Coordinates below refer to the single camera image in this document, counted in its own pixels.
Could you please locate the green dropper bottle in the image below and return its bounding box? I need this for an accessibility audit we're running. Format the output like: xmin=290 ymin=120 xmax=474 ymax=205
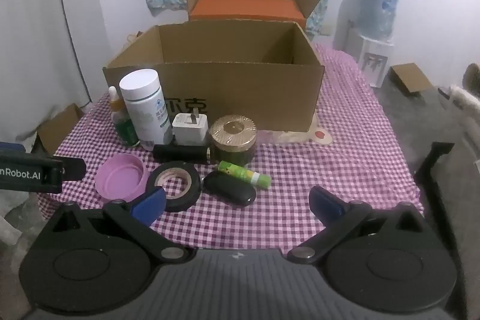
xmin=109 ymin=87 xmax=140 ymax=147

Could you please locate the white curtain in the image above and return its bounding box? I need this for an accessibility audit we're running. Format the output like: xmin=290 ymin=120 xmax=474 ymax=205
xmin=0 ymin=0 xmax=113 ymax=144

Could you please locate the large cardboard box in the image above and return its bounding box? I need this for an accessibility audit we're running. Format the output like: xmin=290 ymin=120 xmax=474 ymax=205
xmin=102 ymin=21 xmax=326 ymax=133

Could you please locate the flat cardboard piece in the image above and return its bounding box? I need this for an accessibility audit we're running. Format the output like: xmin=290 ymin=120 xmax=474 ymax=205
xmin=388 ymin=63 xmax=436 ymax=96

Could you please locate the orange box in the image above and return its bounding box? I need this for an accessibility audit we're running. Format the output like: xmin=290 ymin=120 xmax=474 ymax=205
xmin=188 ymin=0 xmax=307 ymax=22

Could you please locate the purple plastic bowl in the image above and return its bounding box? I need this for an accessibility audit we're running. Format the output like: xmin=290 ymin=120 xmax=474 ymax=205
xmin=95 ymin=153 xmax=147 ymax=201

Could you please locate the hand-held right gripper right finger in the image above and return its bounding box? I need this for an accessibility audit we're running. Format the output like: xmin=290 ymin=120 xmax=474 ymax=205
xmin=287 ymin=186 xmax=432 ymax=264

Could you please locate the white plastic bottle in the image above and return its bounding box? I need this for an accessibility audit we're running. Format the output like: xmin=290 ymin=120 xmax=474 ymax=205
xmin=119 ymin=69 xmax=174 ymax=150

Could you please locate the gold-lidded dark jar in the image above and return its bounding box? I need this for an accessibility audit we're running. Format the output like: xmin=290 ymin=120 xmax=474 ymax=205
xmin=209 ymin=115 xmax=258 ymax=167

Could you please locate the purple checked tablecloth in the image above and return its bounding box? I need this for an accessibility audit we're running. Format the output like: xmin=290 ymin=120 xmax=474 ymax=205
xmin=35 ymin=43 xmax=426 ymax=257

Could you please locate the green lip balm stick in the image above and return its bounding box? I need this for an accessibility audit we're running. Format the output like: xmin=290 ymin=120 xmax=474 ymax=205
xmin=217 ymin=160 xmax=272 ymax=189

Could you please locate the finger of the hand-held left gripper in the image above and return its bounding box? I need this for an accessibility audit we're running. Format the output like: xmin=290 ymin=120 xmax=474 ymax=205
xmin=62 ymin=158 xmax=86 ymax=181

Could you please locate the small brown cardboard box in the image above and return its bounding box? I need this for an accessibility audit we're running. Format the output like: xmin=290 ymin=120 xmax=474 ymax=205
xmin=35 ymin=103 xmax=85 ymax=155

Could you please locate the black cylinder with gold end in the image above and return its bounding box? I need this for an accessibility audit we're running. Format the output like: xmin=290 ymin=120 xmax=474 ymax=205
xmin=152 ymin=144 xmax=211 ymax=165

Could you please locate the white charger plug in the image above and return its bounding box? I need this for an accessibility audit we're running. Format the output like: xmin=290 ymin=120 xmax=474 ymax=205
xmin=172 ymin=109 xmax=208 ymax=146

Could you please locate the black tape roll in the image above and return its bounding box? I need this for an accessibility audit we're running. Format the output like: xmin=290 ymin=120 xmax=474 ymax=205
xmin=144 ymin=162 xmax=203 ymax=213

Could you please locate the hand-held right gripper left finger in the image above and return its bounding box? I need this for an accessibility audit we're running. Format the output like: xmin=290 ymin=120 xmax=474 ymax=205
xmin=47 ymin=187 xmax=188 ymax=264

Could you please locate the white water dispenser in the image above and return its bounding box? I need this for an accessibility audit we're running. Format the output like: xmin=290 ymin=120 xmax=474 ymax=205
xmin=334 ymin=0 xmax=396 ymax=88

